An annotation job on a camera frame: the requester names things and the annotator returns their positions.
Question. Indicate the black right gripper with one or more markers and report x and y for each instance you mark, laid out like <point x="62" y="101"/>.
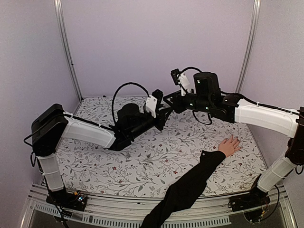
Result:
<point x="176" y="106"/>

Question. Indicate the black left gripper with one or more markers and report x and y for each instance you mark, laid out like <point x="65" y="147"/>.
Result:
<point x="162" y="119"/>

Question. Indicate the black sleeved forearm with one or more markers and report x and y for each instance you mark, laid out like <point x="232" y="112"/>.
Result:
<point x="185" y="191"/>

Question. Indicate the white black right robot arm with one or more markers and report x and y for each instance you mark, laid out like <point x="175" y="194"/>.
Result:
<point x="235" y="108"/>

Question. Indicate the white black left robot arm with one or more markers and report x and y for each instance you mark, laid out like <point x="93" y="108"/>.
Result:
<point x="55" y="124"/>

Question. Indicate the person's bare hand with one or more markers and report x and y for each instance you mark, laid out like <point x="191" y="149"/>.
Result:
<point x="229" y="146"/>

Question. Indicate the floral patterned table mat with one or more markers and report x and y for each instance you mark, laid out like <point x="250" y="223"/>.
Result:
<point x="157" y="159"/>

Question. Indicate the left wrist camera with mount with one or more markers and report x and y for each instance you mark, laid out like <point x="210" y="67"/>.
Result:
<point x="153" y="102"/>

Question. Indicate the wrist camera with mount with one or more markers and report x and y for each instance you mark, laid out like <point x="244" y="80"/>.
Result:
<point x="180" y="79"/>
<point x="153" y="102"/>

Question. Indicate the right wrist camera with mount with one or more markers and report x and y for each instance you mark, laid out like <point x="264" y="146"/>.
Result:
<point x="180" y="79"/>

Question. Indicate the left aluminium frame post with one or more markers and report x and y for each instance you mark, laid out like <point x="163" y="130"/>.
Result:
<point x="64" y="39"/>

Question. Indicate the aluminium frame post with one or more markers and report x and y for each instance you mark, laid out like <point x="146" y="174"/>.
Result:
<point x="64" y="39"/>
<point x="250" y="43"/>

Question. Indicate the aluminium front rail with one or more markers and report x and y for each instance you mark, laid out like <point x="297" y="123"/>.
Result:
<point x="106" y="211"/>

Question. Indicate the right aluminium frame post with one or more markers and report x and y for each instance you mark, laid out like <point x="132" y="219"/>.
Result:
<point x="250" y="43"/>

